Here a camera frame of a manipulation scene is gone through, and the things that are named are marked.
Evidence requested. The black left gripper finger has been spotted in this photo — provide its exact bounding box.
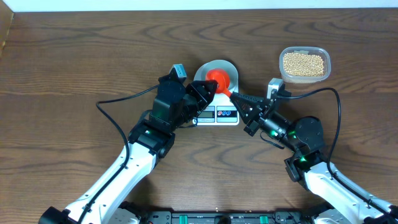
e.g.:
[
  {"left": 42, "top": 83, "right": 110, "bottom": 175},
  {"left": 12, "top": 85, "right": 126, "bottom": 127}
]
[
  {"left": 197, "top": 90, "right": 215, "bottom": 114},
  {"left": 186, "top": 80, "right": 218, "bottom": 99}
]

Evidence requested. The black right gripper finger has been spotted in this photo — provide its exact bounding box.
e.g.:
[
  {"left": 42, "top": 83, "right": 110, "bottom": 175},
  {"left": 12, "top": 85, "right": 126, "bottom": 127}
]
[
  {"left": 230, "top": 92, "right": 268, "bottom": 108},
  {"left": 231, "top": 98, "right": 264, "bottom": 124}
]

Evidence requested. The red plastic measuring scoop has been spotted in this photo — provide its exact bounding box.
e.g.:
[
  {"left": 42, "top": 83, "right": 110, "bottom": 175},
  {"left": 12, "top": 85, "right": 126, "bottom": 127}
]
[{"left": 206, "top": 68, "right": 232, "bottom": 98}]

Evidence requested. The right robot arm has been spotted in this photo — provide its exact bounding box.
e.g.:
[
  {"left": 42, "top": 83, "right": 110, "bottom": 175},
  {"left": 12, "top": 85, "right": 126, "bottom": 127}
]
[{"left": 230, "top": 90, "right": 397, "bottom": 223}]

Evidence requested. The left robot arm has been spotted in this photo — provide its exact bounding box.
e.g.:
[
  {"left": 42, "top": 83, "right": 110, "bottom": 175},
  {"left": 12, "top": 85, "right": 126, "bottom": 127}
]
[{"left": 39, "top": 77, "right": 218, "bottom": 223}]

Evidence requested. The grey round bowl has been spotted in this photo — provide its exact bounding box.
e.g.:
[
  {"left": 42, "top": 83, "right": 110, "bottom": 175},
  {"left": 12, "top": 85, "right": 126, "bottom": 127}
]
[{"left": 195, "top": 60, "right": 238, "bottom": 91}]

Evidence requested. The pile of soybeans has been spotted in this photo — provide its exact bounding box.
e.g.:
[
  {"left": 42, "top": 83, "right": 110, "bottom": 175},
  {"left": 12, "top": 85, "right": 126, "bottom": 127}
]
[{"left": 282, "top": 52, "right": 324, "bottom": 77}]

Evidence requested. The clear plastic container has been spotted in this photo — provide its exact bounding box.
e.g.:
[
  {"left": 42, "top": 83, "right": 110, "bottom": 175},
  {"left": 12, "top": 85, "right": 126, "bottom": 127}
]
[{"left": 279, "top": 47, "right": 331, "bottom": 84}]

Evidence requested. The black right camera cable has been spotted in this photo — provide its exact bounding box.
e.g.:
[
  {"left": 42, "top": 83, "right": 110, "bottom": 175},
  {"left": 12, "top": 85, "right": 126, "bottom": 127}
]
[{"left": 276, "top": 87, "right": 398, "bottom": 215}]

